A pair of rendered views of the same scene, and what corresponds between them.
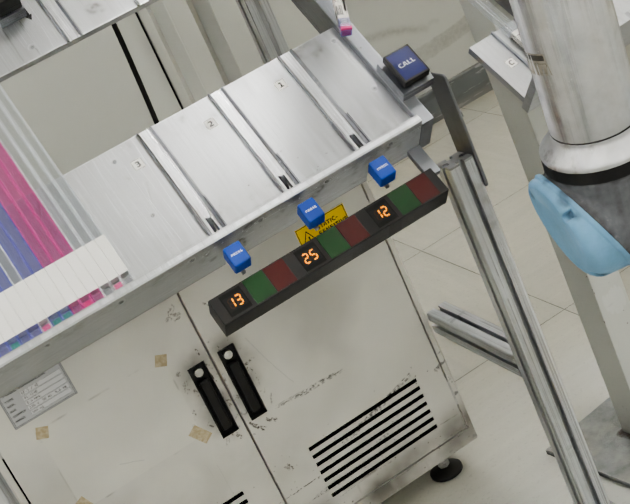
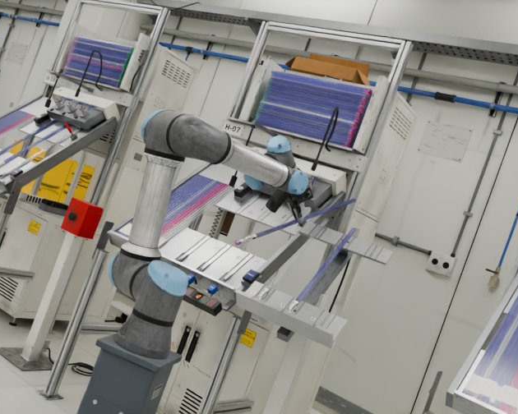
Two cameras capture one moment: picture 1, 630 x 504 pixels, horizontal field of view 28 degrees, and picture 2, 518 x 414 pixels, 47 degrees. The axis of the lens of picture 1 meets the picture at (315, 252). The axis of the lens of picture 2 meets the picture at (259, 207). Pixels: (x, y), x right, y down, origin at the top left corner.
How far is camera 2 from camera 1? 181 cm
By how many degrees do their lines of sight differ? 54
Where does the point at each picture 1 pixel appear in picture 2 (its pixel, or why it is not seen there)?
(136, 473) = not seen: hidden behind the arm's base
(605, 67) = (136, 220)
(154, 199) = (184, 246)
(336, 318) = not seen: hidden behind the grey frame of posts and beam
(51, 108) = (383, 330)
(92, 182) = (186, 233)
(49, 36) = (235, 208)
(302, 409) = (196, 375)
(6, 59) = (224, 204)
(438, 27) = not seen: outside the picture
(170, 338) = (191, 312)
